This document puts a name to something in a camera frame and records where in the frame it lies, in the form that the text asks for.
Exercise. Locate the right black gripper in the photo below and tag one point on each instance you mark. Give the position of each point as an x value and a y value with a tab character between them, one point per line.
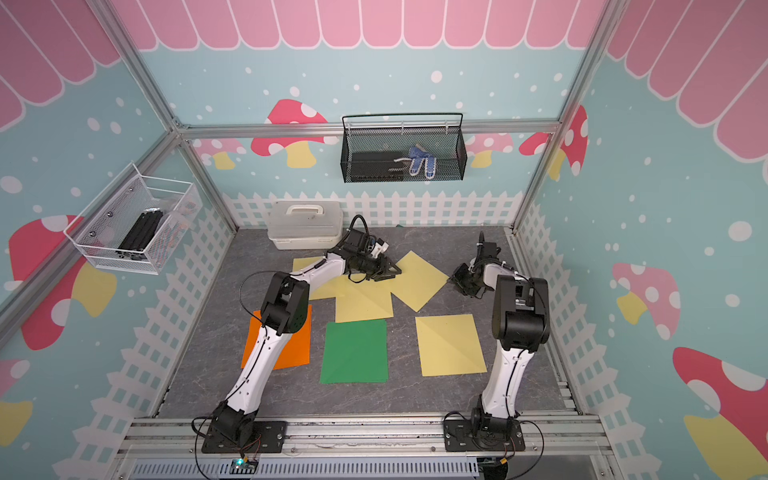
457	279

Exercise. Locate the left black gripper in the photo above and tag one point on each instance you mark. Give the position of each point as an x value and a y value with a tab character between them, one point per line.
382	269

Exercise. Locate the small green paper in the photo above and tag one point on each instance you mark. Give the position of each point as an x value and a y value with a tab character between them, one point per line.
355	352

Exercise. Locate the orange paper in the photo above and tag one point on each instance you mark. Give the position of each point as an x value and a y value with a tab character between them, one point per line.
295	353

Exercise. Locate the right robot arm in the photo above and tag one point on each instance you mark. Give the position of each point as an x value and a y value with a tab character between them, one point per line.
520	325

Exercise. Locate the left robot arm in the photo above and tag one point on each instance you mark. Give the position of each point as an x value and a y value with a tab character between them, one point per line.
283	313

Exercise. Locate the white plastic storage box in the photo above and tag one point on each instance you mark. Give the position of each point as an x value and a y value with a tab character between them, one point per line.
305	224

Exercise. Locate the blue white item in basket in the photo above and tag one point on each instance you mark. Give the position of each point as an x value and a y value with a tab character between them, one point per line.
417	162

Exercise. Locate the black box in white basket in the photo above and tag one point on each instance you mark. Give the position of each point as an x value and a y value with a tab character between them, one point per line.
140	235

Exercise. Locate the small green circuit board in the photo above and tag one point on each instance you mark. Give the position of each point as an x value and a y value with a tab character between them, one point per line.
244	466

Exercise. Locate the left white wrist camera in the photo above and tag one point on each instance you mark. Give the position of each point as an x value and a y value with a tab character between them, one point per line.
376	247

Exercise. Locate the black wire wall basket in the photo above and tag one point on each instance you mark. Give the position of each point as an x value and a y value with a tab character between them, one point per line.
403	147

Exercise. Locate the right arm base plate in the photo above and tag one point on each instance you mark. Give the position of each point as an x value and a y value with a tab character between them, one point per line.
489	434

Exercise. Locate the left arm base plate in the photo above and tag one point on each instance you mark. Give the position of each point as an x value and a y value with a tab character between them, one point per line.
270	437

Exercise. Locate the white wire wall basket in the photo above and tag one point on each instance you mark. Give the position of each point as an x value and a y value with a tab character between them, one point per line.
100	228

